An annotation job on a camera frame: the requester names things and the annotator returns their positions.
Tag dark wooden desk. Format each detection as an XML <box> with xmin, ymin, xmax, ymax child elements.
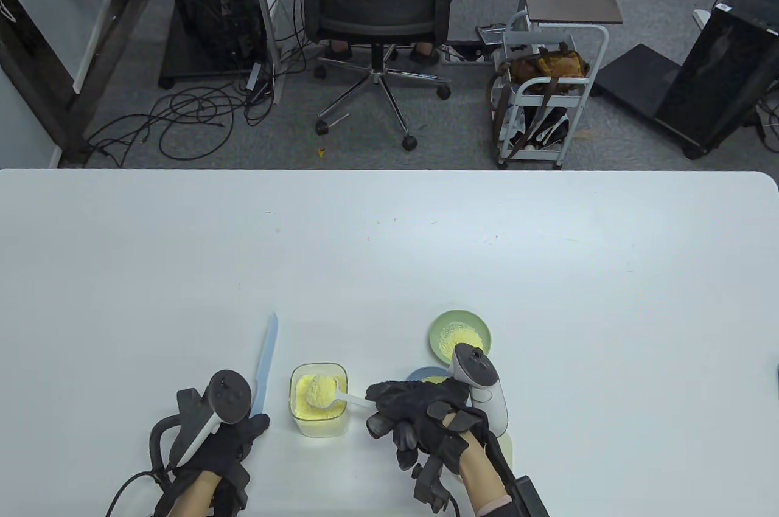
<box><xmin>0</xmin><ymin>0</ymin><xmax>168</xmax><ymax>168</ymax></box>

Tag brown leather bag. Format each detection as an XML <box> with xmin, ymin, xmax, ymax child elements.
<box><xmin>508</xmin><ymin>43</ymin><xmax>591</xmax><ymax>95</ymax></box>

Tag white metal desk leg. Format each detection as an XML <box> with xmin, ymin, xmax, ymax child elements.
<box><xmin>243</xmin><ymin>0</ymin><xmax>284</xmax><ymax>105</ymax></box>

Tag black floor cables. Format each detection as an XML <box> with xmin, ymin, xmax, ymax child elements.
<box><xmin>82</xmin><ymin>82</ymin><xmax>278</xmax><ymax>168</ymax></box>

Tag person's right hand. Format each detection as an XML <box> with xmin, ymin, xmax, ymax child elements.
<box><xmin>365</xmin><ymin>380</ymin><xmax>489</xmax><ymax>469</ymax></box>

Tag light blue plastic knife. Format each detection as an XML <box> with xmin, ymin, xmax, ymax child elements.
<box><xmin>251</xmin><ymin>313</ymin><xmax>279</xmax><ymax>420</ymax></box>

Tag person's left forearm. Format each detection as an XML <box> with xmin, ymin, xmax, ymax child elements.
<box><xmin>167</xmin><ymin>471</ymin><xmax>223</xmax><ymax>517</ymax></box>

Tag black glove cable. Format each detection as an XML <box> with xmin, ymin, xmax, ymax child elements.
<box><xmin>107</xmin><ymin>471</ymin><xmax>168</xmax><ymax>517</ymax></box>

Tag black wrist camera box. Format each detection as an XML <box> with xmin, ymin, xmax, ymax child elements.
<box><xmin>469</xmin><ymin>476</ymin><xmax>548</xmax><ymax>517</ymax></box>

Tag black white right controller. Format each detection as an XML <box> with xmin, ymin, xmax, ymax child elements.
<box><xmin>449</xmin><ymin>342</ymin><xmax>509</xmax><ymax>439</ymax></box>

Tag blue round dish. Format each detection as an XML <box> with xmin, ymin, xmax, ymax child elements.
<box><xmin>405</xmin><ymin>366</ymin><xmax>451</xmax><ymax>387</ymax></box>

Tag green round dish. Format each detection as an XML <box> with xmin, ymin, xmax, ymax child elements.
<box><xmin>429</xmin><ymin>310</ymin><xmax>492</xmax><ymax>363</ymax></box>

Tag black white controller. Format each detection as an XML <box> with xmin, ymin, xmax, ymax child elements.
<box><xmin>149</xmin><ymin>369</ymin><xmax>251</xmax><ymax>469</ymax></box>
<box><xmin>449</xmin><ymin>342</ymin><xmax>509</xmax><ymax>439</ymax></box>

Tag black white left controller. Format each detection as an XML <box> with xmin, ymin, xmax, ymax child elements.
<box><xmin>149</xmin><ymin>369</ymin><xmax>251</xmax><ymax>469</ymax></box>

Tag black flat platform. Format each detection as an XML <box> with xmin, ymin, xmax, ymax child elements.
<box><xmin>592</xmin><ymin>44</ymin><xmax>681</xmax><ymax>122</ymax></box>

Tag clear chicken bouillon container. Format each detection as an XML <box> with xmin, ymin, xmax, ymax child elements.
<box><xmin>290</xmin><ymin>363</ymin><xmax>351</xmax><ymax>437</ymax></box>

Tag white coffee spoon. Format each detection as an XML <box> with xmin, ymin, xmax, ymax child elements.
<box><xmin>304</xmin><ymin>375</ymin><xmax>369</xmax><ymax>409</ymax></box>

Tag person's right forearm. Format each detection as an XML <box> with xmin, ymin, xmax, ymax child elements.
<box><xmin>458</xmin><ymin>444</ymin><xmax>512</xmax><ymax>515</ymax></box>

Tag white rolling cart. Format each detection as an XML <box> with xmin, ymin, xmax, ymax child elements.
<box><xmin>492</xmin><ymin>11</ymin><xmax>609</xmax><ymax>170</ymax></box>

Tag black white strap bag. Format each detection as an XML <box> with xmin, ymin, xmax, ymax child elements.
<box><xmin>508</xmin><ymin>106</ymin><xmax>570</xmax><ymax>151</ymax></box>

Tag person's left hand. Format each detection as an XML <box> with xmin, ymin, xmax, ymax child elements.
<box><xmin>173</xmin><ymin>414</ymin><xmax>270</xmax><ymax>508</ymax></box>

